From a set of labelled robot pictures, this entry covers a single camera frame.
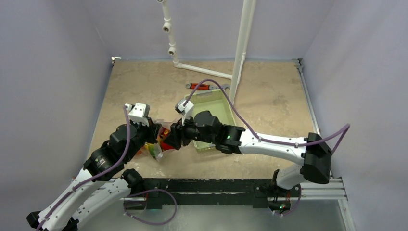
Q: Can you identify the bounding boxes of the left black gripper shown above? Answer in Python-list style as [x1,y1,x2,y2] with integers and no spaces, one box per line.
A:
[124,116,162,161]

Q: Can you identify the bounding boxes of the red toy tomato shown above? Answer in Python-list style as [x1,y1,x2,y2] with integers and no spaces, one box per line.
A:
[160,142,175,151]

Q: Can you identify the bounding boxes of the dark red toy apple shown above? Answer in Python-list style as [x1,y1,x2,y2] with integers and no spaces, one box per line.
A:
[159,127,170,139]

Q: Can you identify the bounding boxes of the clear zip top bag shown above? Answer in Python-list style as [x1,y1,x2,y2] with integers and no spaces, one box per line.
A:
[136,119,178,162]

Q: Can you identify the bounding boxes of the light green plastic basket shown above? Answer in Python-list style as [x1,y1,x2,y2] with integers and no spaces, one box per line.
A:
[189,89,236,152]

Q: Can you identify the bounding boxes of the green orange toy mango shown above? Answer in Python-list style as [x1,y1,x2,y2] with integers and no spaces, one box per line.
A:
[149,144,161,159]

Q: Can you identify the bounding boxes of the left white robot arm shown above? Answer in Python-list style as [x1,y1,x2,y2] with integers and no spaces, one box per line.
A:
[26,121,161,231]

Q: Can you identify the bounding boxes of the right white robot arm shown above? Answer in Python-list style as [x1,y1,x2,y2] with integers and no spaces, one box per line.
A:
[164,111,332,196]

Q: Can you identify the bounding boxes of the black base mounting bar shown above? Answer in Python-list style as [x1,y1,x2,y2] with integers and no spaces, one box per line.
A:
[122,169,304,211]

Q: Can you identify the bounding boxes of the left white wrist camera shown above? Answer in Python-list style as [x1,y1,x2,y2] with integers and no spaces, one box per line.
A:
[125,103,150,127]

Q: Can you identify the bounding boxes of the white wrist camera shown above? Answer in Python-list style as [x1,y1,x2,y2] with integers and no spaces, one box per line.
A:
[175,99,194,125]
[125,103,150,127]

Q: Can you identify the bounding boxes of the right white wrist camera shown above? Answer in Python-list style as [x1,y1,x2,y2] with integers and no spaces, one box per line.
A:
[175,99,194,125]

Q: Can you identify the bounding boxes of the red handled adjustable wrench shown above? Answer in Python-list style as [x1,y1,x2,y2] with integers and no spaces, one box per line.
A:
[185,83,230,91]

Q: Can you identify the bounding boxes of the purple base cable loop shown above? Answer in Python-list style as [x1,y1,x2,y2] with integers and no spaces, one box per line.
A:
[122,189,178,226]

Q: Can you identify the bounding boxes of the white pvc pipe frame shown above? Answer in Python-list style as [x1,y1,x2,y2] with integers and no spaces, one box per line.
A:
[157,0,256,102]

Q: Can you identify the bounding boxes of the aluminium rail frame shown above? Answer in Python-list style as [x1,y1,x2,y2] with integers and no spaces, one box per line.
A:
[293,58,356,231]

